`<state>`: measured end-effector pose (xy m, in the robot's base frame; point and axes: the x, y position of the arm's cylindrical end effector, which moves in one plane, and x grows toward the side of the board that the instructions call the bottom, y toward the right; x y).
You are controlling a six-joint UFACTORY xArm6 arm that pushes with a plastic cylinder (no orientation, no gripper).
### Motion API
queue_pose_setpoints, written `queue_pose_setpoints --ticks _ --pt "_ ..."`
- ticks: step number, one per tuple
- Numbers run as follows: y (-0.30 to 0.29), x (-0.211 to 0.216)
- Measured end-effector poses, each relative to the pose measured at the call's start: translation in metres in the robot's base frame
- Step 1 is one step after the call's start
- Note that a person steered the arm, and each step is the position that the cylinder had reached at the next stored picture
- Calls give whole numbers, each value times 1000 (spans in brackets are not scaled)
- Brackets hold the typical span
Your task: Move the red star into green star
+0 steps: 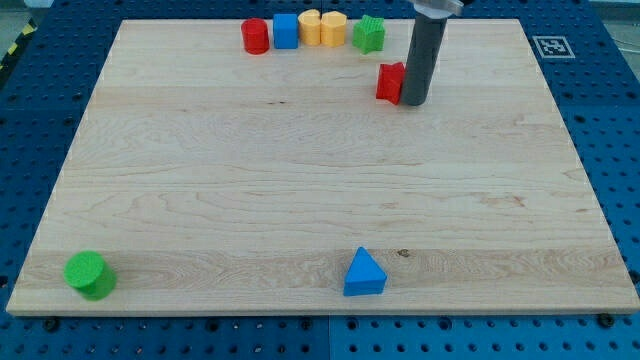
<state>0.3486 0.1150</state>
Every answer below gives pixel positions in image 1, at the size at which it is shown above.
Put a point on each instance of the yellow hexagon block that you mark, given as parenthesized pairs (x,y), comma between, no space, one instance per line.
(333,28)

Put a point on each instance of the blue cube block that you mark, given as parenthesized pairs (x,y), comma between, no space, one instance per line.
(285,31)

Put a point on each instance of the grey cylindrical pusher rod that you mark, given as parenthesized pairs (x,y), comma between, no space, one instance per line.
(426,39)

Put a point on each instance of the green star block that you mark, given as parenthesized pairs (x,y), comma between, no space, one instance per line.
(369,34)

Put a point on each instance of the white fiducial marker tag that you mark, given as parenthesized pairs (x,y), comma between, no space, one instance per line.
(553,47)

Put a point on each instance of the red cylinder block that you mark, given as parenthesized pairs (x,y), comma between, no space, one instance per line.
(255,36)

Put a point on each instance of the red star block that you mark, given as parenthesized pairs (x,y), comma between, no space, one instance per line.
(390,81)

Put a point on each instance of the blue triangle block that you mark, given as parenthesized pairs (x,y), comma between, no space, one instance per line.
(364,276)

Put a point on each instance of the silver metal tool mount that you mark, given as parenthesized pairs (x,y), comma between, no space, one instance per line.
(438,9)

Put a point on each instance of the green cylinder block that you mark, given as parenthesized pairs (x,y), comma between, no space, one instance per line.
(90,275)

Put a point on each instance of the wooden board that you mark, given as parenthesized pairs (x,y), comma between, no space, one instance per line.
(216,182)

